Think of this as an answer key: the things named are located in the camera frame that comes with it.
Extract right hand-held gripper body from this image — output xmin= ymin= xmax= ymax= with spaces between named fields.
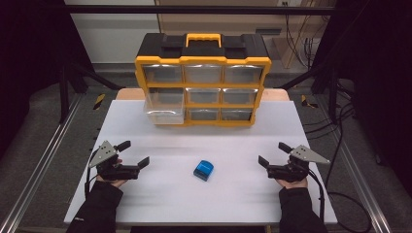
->
xmin=267 ymin=144 xmax=331 ymax=183

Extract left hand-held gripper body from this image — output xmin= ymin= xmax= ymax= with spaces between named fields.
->
xmin=88 ymin=140 xmax=140 ymax=182

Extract clear plastic drawer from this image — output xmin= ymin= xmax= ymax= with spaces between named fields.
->
xmin=143 ymin=87 xmax=186 ymax=126

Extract small blue box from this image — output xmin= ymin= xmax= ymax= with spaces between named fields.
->
xmin=192 ymin=159 xmax=215 ymax=183

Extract person's left hand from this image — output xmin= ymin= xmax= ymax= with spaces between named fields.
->
xmin=96 ymin=174 xmax=128 ymax=188

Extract person's right hand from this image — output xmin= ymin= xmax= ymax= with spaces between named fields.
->
xmin=275 ymin=177 xmax=309 ymax=190

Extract yellow black striped tape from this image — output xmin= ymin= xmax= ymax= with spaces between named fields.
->
xmin=92 ymin=93 xmax=107 ymax=111
xmin=300 ymin=94 xmax=319 ymax=109

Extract white table sheet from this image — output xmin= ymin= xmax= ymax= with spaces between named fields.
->
xmin=63 ymin=99 xmax=338 ymax=226

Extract black metal stand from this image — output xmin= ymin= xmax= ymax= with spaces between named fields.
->
xmin=58 ymin=62 xmax=125 ymax=124
xmin=277 ymin=62 xmax=340 ymax=124

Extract set of closed clear drawers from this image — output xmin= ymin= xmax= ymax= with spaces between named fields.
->
xmin=142 ymin=63 xmax=264 ymax=122

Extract dark curtain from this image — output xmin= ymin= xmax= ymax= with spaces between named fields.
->
xmin=0 ymin=0 xmax=95 ymax=159
xmin=312 ymin=0 xmax=412 ymax=195

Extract yellow black organizer case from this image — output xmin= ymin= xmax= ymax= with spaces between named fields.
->
xmin=134 ymin=32 xmax=272 ymax=128

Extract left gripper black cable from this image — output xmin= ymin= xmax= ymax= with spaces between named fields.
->
xmin=84 ymin=149 xmax=100 ymax=199

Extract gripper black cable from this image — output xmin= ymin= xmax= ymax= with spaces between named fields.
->
xmin=84 ymin=149 xmax=100 ymax=199
xmin=307 ymin=169 xmax=326 ymax=225

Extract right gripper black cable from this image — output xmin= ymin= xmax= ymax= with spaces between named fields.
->
xmin=307 ymin=169 xmax=326 ymax=225

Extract bundle of black floor cables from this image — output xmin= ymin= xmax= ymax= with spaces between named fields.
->
xmin=303 ymin=105 xmax=357 ymax=141

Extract black looped floor cable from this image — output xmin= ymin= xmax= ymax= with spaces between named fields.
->
xmin=325 ymin=102 xmax=374 ymax=233

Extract aluminium frame rail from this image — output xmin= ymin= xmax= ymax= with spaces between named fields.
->
xmin=315 ymin=96 xmax=394 ymax=233
xmin=0 ymin=93 xmax=84 ymax=233

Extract hanging black wall cables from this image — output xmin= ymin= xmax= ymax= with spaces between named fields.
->
xmin=284 ymin=1 xmax=324 ymax=70

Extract black horizontal frame bar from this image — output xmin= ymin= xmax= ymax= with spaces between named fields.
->
xmin=63 ymin=4 xmax=336 ymax=16

